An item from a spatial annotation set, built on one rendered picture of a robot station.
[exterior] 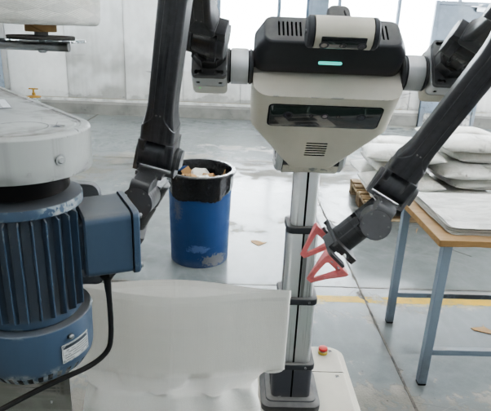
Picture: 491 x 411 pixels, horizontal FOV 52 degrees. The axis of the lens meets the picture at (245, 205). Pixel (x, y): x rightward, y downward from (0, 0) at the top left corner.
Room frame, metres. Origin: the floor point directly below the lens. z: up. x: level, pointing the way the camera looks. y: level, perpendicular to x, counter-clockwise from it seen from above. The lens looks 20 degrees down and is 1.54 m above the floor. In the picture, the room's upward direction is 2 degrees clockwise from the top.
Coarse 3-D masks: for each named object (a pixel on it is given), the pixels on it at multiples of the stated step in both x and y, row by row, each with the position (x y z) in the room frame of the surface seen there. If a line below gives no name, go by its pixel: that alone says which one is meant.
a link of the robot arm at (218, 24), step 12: (192, 0) 1.02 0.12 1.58; (204, 0) 1.02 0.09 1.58; (192, 12) 1.06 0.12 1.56; (204, 12) 1.05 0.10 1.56; (216, 12) 1.10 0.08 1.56; (192, 24) 1.09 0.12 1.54; (204, 24) 1.08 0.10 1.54; (216, 24) 1.11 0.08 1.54; (228, 24) 1.13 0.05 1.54; (228, 36) 1.17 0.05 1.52; (216, 48) 1.13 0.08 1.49
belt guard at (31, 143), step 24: (0, 96) 0.81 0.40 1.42; (24, 96) 0.82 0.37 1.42; (0, 120) 0.61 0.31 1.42; (24, 120) 0.62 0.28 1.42; (48, 120) 0.63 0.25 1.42; (72, 120) 0.63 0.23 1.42; (0, 144) 0.51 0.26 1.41; (24, 144) 0.52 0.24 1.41; (48, 144) 0.53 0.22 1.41; (72, 144) 0.56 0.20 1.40; (0, 168) 0.51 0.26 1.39; (24, 168) 0.52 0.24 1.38; (48, 168) 0.53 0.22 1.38; (72, 168) 0.56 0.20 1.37
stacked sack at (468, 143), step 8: (456, 136) 4.22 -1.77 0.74; (464, 136) 4.20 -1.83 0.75; (472, 136) 4.24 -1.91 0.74; (480, 136) 4.26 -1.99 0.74; (488, 136) 4.25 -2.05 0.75; (448, 144) 4.07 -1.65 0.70; (456, 144) 4.05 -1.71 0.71; (464, 144) 4.05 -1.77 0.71; (472, 144) 4.05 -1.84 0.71; (480, 144) 4.05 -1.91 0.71; (488, 144) 4.05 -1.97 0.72; (472, 152) 4.10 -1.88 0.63; (480, 152) 4.06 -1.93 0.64; (488, 152) 4.05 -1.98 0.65
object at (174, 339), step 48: (96, 288) 0.92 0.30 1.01; (144, 288) 0.95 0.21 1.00; (192, 288) 0.96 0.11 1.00; (240, 288) 0.94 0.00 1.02; (96, 336) 0.90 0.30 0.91; (144, 336) 0.88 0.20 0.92; (192, 336) 0.89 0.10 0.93; (240, 336) 0.91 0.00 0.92; (96, 384) 0.86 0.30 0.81; (144, 384) 0.87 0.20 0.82; (192, 384) 0.88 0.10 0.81; (240, 384) 0.88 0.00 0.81
